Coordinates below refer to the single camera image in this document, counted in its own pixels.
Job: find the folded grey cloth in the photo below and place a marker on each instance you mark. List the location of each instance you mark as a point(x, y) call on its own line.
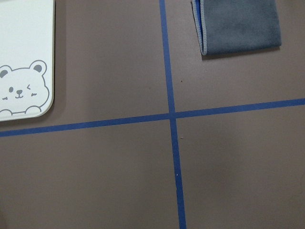
point(231, 26)

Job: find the cream bear print tray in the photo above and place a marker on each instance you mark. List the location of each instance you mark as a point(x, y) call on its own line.
point(27, 29)

